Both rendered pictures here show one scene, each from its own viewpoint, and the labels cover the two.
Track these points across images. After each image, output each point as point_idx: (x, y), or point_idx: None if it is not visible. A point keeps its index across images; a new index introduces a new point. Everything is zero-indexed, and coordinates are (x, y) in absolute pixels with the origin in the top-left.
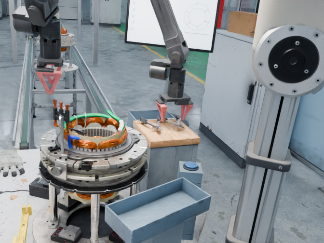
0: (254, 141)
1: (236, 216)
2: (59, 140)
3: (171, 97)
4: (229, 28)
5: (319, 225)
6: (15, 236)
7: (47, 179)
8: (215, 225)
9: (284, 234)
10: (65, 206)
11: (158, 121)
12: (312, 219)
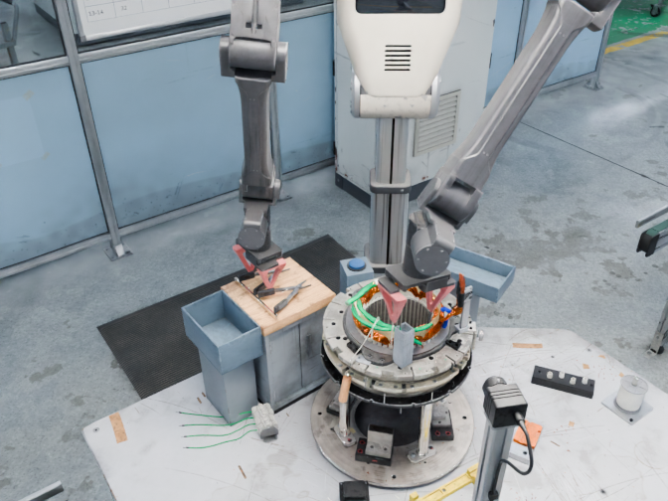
0: (392, 176)
1: (402, 245)
2: (430, 347)
3: (270, 245)
4: None
5: (22, 345)
6: (463, 493)
7: (466, 371)
8: (30, 491)
9: (51, 389)
10: (393, 447)
11: (276, 288)
12: (5, 353)
